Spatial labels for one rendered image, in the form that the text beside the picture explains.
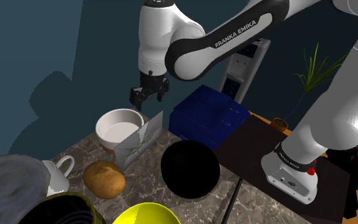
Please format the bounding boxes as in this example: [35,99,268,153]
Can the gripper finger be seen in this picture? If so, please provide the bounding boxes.
[156,78,170,103]
[129,87,151,112]

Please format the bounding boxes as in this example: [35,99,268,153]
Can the white bowl with brown base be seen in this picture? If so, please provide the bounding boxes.
[95,108,145,155]

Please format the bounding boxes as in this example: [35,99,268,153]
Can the grey standing picture card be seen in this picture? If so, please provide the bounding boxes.
[113,109,164,171]

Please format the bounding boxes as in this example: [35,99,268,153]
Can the dark blue box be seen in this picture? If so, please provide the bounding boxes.
[168,84,252,151]

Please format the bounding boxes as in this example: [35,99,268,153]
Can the black bowl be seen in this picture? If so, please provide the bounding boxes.
[160,139,221,200]

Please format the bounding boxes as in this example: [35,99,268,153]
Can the tall grey appliance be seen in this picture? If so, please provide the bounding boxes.
[217,38,272,105]

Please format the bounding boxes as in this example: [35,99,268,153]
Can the brown potato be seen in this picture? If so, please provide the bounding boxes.
[82,160,127,200]

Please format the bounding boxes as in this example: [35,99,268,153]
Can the dark robot stand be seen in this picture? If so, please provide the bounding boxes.
[212,115,352,223]

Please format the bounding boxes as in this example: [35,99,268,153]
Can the white mug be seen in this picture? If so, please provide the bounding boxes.
[41,155,76,197]

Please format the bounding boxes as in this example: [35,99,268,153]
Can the yellow bowl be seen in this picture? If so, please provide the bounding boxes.
[112,202,182,224]

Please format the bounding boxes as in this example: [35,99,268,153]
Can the thin black rod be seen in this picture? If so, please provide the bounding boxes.
[221,178,244,224]

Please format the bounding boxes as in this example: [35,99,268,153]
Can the dark pot with olive rim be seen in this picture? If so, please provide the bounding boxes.
[17,192,107,224]

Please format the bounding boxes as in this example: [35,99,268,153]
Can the green potted plant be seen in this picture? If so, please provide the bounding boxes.
[270,43,348,133]

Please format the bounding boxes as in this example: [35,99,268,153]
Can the grey lumpy object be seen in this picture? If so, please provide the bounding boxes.
[0,153,52,224]

